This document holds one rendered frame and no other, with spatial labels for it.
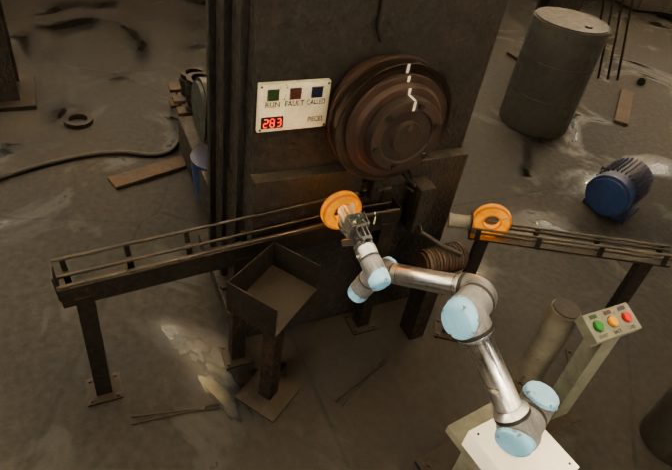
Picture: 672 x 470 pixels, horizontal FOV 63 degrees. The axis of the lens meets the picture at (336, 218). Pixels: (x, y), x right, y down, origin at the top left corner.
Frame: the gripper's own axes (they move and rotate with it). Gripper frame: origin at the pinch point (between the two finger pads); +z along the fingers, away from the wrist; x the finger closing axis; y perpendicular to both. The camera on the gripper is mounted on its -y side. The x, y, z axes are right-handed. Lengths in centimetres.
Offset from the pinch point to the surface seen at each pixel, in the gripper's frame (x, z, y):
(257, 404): 36, -39, -75
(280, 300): 28.3, -22.1, -18.6
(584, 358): -82, -73, -27
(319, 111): 3.3, 27.1, 21.8
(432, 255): -44, -13, -30
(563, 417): -88, -87, -65
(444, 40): -45, 35, 43
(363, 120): -5.4, 12.1, 30.6
